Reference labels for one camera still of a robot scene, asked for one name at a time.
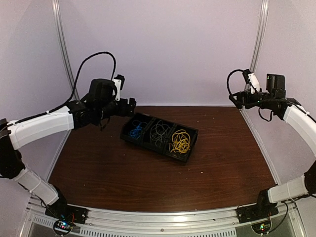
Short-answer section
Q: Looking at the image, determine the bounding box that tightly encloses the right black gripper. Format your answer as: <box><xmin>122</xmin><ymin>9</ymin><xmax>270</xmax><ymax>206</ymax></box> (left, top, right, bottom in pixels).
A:
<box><xmin>229</xmin><ymin>88</ymin><xmax>274</xmax><ymax>110</ymax></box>

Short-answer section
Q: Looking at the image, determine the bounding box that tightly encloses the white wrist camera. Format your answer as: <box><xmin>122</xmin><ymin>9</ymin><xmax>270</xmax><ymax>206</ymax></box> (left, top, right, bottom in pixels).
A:
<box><xmin>242</xmin><ymin>69</ymin><xmax>261</xmax><ymax>94</ymax></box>
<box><xmin>112</xmin><ymin>74</ymin><xmax>125</xmax><ymax>101</ymax></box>

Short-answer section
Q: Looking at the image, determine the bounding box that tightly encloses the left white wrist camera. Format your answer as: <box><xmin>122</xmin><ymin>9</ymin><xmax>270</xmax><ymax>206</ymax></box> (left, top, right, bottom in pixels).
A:
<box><xmin>112</xmin><ymin>74</ymin><xmax>125</xmax><ymax>101</ymax></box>

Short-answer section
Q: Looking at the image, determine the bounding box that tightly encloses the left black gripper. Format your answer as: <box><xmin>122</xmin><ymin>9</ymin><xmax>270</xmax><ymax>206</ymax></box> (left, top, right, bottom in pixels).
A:
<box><xmin>97</xmin><ymin>97</ymin><xmax>136</xmax><ymax>121</ymax></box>

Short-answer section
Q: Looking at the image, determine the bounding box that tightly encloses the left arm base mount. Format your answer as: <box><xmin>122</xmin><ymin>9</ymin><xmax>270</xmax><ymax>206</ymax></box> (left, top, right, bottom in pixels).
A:
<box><xmin>45</xmin><ymin>205</ymin><xmax>88</xmax><ymax>236</ymax></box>

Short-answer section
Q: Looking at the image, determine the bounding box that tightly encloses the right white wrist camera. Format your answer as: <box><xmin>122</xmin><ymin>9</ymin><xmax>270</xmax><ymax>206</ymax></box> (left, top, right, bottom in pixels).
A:
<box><xmin>242</xmin><ymin>69</ymin><xmax>261</xmax><ymax>94</ymax></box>

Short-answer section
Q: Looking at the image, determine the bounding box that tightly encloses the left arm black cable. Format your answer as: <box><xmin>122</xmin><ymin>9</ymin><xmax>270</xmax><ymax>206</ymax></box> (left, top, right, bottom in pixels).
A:
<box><xmin>14</xmin><ymin>51</ymin><xmax>117</xmax><ymax>124</ymax></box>

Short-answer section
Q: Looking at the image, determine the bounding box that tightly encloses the blue cable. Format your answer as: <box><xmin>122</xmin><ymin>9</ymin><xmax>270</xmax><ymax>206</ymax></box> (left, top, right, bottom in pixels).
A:
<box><xmin>128</xmin><ymin>120</ymin><xmax>146</xmax><ymax>141</ymax></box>

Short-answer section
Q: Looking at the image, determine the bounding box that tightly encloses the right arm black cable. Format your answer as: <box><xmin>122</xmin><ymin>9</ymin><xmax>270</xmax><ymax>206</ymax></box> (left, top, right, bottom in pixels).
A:
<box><xmin>226</xmin><ymin>69</ymin><xmax>247</xmax><ymax>96</ymax></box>

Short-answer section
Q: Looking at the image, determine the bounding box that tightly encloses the grey cable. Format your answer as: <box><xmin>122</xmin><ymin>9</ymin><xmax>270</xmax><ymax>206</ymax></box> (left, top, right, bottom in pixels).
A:
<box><xmin>149</xmin><ymin>120</ymin><xmax>173</xmax><ymax>149</ymax></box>

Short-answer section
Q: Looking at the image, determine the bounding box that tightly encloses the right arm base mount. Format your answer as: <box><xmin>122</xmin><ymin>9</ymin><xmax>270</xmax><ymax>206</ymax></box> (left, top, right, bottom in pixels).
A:
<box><xmin>236</xmin><ymin>205</ymin><xmax>279</xmax><ymax>235</ymax></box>

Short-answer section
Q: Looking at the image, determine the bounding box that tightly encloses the black three-compartment bin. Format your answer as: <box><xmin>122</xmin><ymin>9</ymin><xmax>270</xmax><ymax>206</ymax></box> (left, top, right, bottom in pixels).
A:
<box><xmin>120</xmin><ymin>113</ymin><xmax>198</xmax><ymax>163</ymax></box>

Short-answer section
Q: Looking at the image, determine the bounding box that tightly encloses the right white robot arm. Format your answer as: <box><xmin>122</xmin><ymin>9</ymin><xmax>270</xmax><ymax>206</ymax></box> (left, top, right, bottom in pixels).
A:
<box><xmin>229</xmin><ymin>69</ymin><xmax>316</xmax><ymax>218</ymax></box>

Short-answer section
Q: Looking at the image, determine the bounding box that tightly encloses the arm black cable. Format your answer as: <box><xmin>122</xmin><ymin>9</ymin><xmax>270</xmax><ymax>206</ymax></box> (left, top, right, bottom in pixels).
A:
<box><xmin>226</xmin><ymin>69</ymin><xmax>247</xmax><ymax>96</ymax></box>
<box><xmin>14</xmin><ymin>51</ymin><xmax>117</xmax><ymax>124</ymax></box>

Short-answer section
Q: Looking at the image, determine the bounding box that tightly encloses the yellow cable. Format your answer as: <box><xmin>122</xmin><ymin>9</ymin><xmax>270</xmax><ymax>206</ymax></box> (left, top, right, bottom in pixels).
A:
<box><xmin>169</xmin><ymin>129</ymin><xmax>191</xmax><ymax>156</ymax></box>

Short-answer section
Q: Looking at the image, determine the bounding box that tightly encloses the left aluminium frame post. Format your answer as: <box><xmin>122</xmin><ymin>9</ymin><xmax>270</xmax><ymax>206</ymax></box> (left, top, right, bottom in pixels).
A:
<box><xmin>51</xmin><ymin>0</ymin><xmax>83</xmax><ymax>110</ymax></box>

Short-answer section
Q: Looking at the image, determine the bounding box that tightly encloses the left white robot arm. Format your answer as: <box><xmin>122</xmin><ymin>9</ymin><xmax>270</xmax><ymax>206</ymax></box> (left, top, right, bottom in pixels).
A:
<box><xmin>0</xmin><ymin>76</ymin><xmax>136</xmax><ymax>219</ymax></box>

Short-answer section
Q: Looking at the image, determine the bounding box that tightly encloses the aluminium front rail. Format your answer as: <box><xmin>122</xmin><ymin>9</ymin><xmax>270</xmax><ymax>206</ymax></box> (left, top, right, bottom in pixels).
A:
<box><xmin>24</xmin><ymin>201</ymin><xmax>304</xmax><ymax>237</ymax></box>

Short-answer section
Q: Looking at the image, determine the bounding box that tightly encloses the right aluminium frame post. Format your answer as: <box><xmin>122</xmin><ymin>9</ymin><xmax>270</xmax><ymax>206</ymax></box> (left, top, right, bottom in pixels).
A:
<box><xmin>244</xmin><ymin>0</ymin><xmax>270</xmax><ymax>89</ymax></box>

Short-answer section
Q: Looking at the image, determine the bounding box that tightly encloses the aluminium frame post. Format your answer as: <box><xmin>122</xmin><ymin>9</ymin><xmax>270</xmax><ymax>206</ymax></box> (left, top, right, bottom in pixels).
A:
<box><xmin>244</xmin><ymin>0</ymin><xmax>270</xmax><ymax>89</ymax></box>
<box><xmin>51</xmin><ymin>0</ymin><xmax>83</xmax><ymax>110</ymax></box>

